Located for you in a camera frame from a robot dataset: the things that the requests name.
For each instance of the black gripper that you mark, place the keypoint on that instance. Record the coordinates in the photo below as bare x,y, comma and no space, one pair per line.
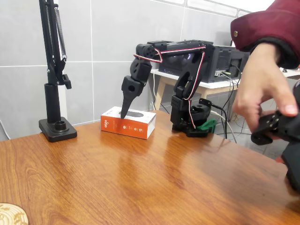
129,88

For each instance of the orange white mouse box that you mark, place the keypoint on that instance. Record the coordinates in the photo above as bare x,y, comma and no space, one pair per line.
131,129

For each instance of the black leader arm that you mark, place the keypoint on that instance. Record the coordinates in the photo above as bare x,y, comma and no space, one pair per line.
290,126

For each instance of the forearm in maroon sleeve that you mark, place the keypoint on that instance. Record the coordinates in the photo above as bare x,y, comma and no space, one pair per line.
269,18

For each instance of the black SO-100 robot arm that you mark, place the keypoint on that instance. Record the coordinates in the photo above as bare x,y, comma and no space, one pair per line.
187,47

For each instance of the person's hand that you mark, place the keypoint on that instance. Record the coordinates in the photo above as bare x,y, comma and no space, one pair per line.
260,82

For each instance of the black stand clamp base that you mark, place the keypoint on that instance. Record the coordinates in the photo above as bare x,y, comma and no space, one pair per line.
68,133

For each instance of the green plastic table clamp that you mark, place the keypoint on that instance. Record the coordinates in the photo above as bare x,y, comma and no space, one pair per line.
207,125

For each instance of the white desk wooden legs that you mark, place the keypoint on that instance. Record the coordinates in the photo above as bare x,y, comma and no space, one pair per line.
211,85

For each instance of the black computer tower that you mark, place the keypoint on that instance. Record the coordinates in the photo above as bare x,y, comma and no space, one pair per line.
222,63

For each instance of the round wooden coaster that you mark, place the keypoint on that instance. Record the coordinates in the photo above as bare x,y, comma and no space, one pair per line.
11,214

